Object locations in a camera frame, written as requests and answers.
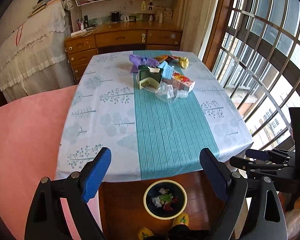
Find purple plastic bag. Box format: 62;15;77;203
129;54;159;73

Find white lace covered cabinet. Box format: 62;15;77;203
0;0;75;102

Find dark green carton box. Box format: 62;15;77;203
138;65;163;89

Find black trouser legs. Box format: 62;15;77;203
143;224;210;240

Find yellow slipper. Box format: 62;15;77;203
138;228;154;240
173;212;189;227

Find blue trash bin cream rim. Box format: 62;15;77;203
143;179;187;220

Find red strawberry milk carton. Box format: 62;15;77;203
162;71;195;92

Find black framed picture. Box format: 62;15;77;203
110;11;121;23

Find clear plastic bottle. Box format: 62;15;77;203
155;82;189;103

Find crumpled yellow paper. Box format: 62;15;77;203
178;57;189;69

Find small grey box in bin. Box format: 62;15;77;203
159;188;169;194

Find crumpled white paper in bin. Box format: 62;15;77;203
152;196;165;207

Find white and teal tablecloth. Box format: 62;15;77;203
56;51;253;182

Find red snack wrapper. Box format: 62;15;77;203
154;55;179;63

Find right yellow slipper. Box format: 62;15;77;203
173;212;189;227

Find wooden desk with drawers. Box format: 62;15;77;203
65;22;183;83

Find green paper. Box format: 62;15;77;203
160;193;173;203

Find metal window bars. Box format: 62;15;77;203
213;0;300;150

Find pink bed sheet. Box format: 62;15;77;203
0;84;102;240

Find blue face mask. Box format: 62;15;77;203
158;61;174;80

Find left yellow slipper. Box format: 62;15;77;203
138;228;154;240

